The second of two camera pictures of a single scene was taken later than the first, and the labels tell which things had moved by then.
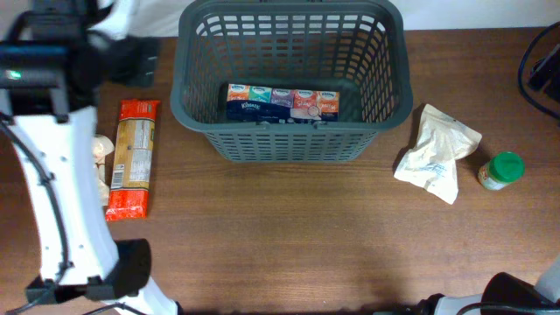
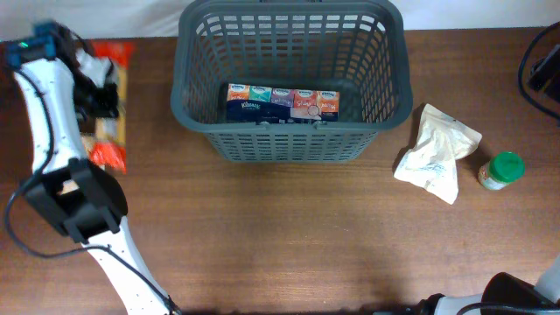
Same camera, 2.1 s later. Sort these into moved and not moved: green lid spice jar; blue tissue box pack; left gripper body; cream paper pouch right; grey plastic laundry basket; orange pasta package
Moved: left gripper body; orange pasta package
Not moved: blue tissue box pack; cream paper pouch right; green lid spice jar; grey plastic laundry basket
